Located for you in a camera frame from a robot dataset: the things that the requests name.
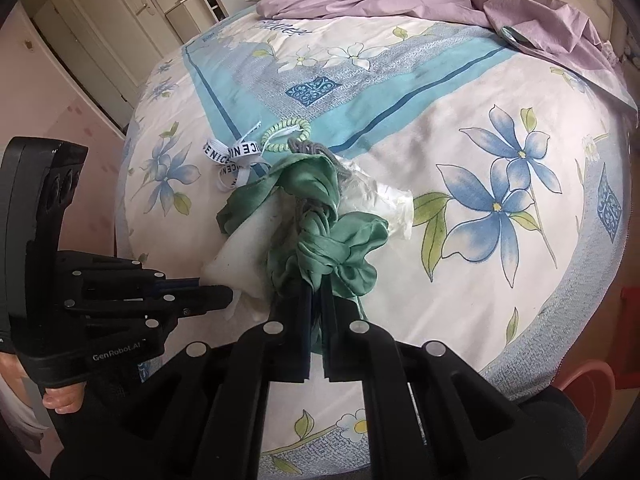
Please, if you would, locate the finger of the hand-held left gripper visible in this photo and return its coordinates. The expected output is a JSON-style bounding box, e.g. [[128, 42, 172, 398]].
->
[[55, 250, 201, 293], [55, 285, 236, 331]]

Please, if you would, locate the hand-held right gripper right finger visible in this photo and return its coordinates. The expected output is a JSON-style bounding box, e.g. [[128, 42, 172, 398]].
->
[[320, 290, 558, 480]]

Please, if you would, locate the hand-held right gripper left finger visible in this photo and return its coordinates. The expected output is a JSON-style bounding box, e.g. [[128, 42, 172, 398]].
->
[[50, 287, 313, 480]]

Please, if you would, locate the white knitted cloth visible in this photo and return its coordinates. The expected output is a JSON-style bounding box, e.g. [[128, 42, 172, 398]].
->
[[200, 187, 301, 323]]

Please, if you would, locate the green satin cloth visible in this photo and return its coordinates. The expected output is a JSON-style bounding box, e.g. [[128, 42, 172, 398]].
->
[[216, 154, 391, 356]]

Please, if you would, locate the clear plastic bag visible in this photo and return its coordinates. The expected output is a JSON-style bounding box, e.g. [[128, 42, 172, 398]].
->
[[340, 160, 416, 241]]

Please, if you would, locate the white printed ribbon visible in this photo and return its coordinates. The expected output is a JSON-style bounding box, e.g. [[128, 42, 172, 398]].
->
[[201, 121, 266, 192]]

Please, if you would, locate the grey braided cord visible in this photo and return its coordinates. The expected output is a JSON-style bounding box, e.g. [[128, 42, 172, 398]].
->
[[287, 140, 351, 241]]

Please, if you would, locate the pale green spiral hair tie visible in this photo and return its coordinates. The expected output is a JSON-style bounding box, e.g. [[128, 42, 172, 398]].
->
[[260, 116, 313, 153]]

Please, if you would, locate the pink plastic basin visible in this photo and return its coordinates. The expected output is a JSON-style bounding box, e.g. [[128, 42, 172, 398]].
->
[[555, 360, 616, 401]]

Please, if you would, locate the person's left hand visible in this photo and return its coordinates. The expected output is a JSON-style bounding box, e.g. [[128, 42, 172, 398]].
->
[[0, 352, 86, 413]]

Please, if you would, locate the white bag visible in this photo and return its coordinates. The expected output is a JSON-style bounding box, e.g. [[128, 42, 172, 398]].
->
[[0, 377, 51, 441]]

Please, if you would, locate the floral blue white duvet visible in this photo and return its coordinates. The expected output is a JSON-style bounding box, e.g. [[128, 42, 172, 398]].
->
[[117, 2, 640, 480]]

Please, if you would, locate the red plastic stool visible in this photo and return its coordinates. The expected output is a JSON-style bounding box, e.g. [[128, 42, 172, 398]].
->
[[617, 285, 640, 391]]

